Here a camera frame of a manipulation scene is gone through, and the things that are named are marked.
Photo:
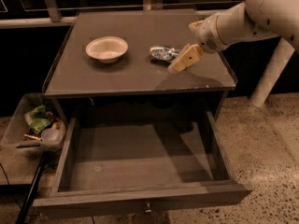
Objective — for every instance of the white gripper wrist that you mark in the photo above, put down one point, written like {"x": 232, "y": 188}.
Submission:
{"x": 207, "y": 34}

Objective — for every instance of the crushed silver redbull can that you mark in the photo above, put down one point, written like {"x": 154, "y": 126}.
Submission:
{"x": 163, "y": 54}

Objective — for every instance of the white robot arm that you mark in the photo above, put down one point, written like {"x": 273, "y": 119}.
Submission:
{"x": 251, "y": 20}

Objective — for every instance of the open grey top drawer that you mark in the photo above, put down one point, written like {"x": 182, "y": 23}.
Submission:
{"x": 111, "y": 168}

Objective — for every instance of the metal drawer knob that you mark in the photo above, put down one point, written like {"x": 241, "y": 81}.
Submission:
{"x": 148, "y": 209}

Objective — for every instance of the grey wooden cabinet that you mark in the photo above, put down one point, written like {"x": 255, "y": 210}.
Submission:
{"x": 74, "y": 74}

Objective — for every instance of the white paper bowl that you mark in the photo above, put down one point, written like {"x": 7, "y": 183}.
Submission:
{"x": 107, "y": 49}

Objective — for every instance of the clear plastic cup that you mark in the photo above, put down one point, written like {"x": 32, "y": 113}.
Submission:
{"x": 49, "y": 135}

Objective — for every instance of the green snack bag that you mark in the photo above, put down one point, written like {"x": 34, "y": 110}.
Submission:
{"x": 36, "y": 119}

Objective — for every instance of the clear plastic bin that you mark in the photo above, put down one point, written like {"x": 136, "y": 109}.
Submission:
{"x": 18, "y": 135}

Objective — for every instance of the black pole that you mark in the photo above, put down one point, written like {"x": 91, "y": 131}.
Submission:
{"x": 32, "y": 190}

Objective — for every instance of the metal window rail frame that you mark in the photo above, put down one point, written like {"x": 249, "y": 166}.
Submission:
{"x": 124, "y": 6}

